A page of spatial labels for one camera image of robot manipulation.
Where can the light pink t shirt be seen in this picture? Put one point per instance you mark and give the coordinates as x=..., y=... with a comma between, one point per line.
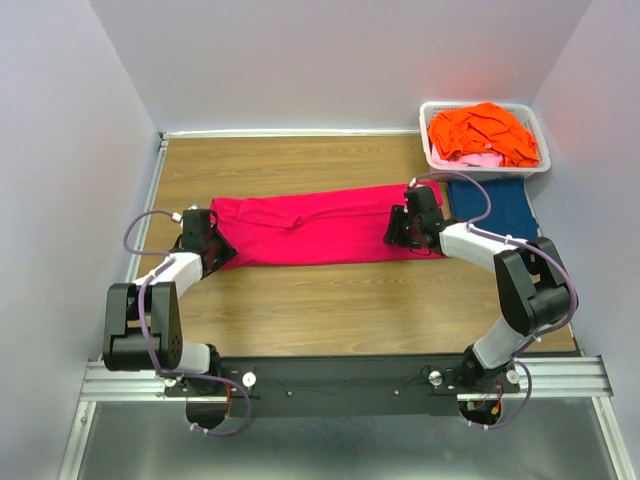
x=480, y=160

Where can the aluminium front frame rail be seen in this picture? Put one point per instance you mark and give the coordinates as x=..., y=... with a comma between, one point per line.
x=552, y=377

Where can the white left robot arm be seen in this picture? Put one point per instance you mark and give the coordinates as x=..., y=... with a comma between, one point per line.
x=143, y=328

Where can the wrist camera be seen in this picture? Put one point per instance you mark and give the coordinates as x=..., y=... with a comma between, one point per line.
x=422, y=205
x=197, y=227

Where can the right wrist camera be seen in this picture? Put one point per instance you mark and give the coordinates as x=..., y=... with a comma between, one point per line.
x=422, y=205

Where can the folded blue t shirt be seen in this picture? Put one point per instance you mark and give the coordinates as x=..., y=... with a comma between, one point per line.
x=511, y=213

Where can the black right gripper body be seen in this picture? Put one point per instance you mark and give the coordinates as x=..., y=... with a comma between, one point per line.
x=401, y=230

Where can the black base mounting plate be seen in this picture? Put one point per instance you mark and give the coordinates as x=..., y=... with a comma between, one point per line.
x=344, y=386

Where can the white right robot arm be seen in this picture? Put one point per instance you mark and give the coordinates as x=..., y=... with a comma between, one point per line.
x=535, y=292

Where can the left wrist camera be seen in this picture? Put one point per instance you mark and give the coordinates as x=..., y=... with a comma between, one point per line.
x=197, y=227

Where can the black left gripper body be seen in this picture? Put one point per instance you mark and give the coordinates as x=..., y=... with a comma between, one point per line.
x=224, y=250

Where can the orange t shirt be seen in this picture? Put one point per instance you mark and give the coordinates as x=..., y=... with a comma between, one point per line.
x=483, y=128

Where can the white plastic laundry basket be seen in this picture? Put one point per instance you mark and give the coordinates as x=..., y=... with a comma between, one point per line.
x=524, y=115

